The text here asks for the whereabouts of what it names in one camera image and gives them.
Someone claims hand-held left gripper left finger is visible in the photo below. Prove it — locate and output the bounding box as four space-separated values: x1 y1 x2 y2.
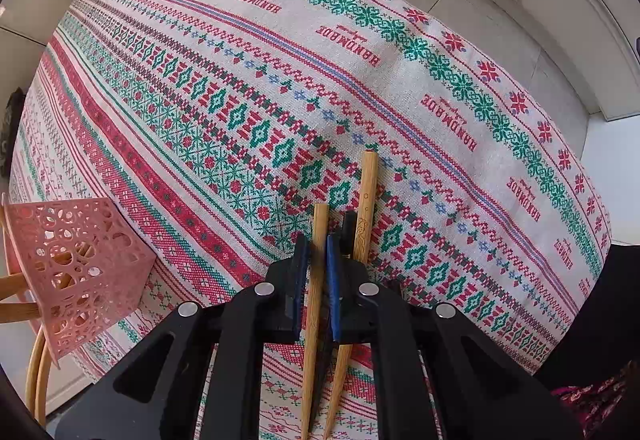
54 234 309 440

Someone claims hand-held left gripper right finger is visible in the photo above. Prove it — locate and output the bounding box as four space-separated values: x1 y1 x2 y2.
325 233 583 440

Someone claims pink perforated utensil holder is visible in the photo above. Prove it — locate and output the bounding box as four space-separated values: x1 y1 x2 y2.
2 197 157 369

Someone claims patterned woven tablecloth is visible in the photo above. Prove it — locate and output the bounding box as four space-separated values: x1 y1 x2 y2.
7 0 613 440

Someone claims wooden chair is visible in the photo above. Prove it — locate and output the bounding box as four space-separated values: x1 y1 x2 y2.
25 330 56 426

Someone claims person's dark floral clothing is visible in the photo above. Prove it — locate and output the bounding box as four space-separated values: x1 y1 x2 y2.
532 243 640 440

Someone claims dark object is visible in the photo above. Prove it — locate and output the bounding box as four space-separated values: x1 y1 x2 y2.
0 88 26 178

